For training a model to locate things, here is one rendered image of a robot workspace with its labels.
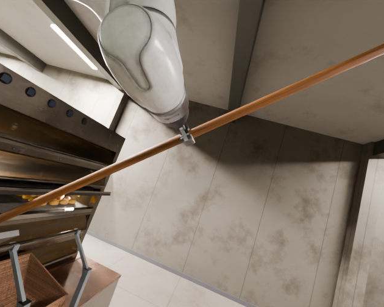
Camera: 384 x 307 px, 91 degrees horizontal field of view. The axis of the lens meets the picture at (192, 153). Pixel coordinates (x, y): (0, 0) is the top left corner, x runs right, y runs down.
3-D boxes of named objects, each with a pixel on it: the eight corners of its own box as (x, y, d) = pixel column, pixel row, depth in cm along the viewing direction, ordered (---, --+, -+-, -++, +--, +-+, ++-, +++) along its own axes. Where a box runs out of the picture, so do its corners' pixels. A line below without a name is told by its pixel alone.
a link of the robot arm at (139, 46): (191, 111, 35) (184, 53, 39) (167, 47, 21) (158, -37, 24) (138, 121, 37) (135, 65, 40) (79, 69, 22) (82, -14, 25)
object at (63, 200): (-8, 184, 184) (-5, 179, 185) (38, 187, 230) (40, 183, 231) (39, 206, 171) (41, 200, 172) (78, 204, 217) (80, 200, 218)
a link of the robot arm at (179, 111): (148, 121, 37) (158, 131, 42) (191, 102, 36) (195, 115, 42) (135, 84, 39) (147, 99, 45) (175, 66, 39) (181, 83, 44)
